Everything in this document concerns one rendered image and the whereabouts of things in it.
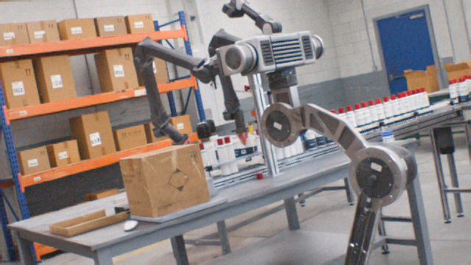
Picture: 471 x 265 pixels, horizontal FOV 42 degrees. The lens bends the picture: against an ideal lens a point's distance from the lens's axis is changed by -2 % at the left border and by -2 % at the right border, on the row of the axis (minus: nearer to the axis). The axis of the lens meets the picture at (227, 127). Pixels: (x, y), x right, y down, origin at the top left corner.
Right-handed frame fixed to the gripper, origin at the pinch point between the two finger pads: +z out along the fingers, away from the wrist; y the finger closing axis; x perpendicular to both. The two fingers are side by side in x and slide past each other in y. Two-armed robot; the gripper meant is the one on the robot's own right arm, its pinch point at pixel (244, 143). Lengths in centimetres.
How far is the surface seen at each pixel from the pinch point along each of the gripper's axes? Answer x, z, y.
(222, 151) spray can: 8.3, -0.2, 21.4
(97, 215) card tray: -8, 16, 93
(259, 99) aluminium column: 22.7, -23.9, 0.9
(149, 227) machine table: 51, 18, 95
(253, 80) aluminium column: 22.0, -34.3, 1.8
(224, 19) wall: -505, -141, -383
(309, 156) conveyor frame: 12.2, 16.2, -36.2
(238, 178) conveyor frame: 11.5, 16.0, 17.4
